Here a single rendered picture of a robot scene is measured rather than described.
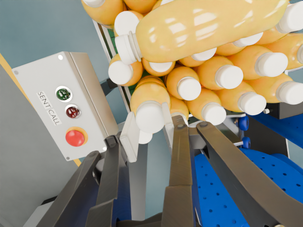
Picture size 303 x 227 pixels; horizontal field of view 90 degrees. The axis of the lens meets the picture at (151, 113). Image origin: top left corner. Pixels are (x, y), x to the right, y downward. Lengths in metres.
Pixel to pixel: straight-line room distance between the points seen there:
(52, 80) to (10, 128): 1.78
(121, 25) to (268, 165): 0.45
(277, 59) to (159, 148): 1.44
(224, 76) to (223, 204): 0.26
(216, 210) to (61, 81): 0.39
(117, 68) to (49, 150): 1.77
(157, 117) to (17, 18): 1.62
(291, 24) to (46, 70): 0.40
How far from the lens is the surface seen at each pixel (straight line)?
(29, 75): 0.34
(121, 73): 0.27
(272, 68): 0.33
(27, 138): 2.04
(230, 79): 0.30
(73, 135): 0.33
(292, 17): 0.34
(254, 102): 0.33
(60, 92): 0.30
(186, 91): 0.28
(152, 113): 0.19
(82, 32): 1.48
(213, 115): 0.31
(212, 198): 0.41
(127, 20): 0.27
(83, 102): 0.30
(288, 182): 0.46
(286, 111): 0.52
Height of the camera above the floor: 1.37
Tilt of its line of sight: 69 degrees down
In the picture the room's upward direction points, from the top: 180 degrees clockwise
